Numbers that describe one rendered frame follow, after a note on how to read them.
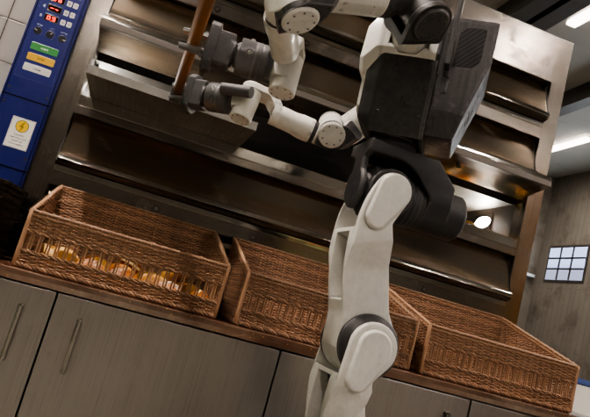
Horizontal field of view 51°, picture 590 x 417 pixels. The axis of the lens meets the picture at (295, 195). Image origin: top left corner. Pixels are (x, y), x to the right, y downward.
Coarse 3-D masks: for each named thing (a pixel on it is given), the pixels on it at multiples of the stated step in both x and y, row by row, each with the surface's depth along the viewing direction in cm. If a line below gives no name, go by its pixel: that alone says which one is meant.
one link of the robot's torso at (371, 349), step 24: (360, 336) 132; (384, 336) 133; (360, 360) 131; (384, 360) 132; (312, 384) 143; (336, 384) 130; (360, 384) 130; (312, 408) 142; (336, 408) 132; (360, 408) 132
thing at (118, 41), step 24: (120, 48) 216; (144, 48) 213; (168, 48) 209; (168, 72) 225; (192, 72) 221; (216, 72) 217; (312, 96) 221; (480, 168) 242; (504, 168) 239; (504, 192) 259; (528, 192) 253
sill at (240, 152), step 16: (80, 96) 214; (112, 112) 217; (128, 112) 218; (160, 128) 220; (176, 128) 222; (208, 144) 224; (224, 144) 226; (256, 160) 229; (272, 160) 230; (304, 176) 233; (320, 176) 235; (464, 224) 249; (496, 240) 252; (512, 240) 254
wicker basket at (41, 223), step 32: (32, 224) 160; (64, 224) 162; (96, 224) 206; (128, 224) 209; (160, 224) 213; (32, 256) 159; (128, 256) 166; (160, 256) 168; (192, 256) 170; (224, 256) 183; (128, 288) 165; (160, 288) 167; (224, 288) 172
